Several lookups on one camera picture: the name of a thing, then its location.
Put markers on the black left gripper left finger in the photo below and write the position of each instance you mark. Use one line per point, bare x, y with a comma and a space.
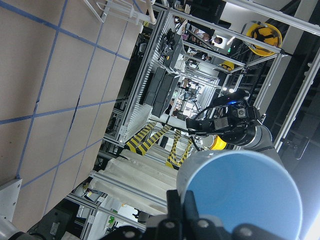
174, 206

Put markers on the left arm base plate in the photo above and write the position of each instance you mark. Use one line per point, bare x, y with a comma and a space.
9, 193

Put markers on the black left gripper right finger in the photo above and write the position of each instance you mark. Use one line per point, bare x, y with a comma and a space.
189, 206

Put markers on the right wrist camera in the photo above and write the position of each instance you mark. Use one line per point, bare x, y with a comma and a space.
230, 98

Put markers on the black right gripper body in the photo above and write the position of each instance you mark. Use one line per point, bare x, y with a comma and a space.
235, 123

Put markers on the yellow hard hat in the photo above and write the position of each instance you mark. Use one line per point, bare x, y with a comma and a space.
265, 33

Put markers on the light blue plastic cup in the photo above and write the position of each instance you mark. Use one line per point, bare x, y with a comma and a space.
243, 187

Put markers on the white wire cup rack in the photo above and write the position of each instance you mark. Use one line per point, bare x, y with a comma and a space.
123, 10

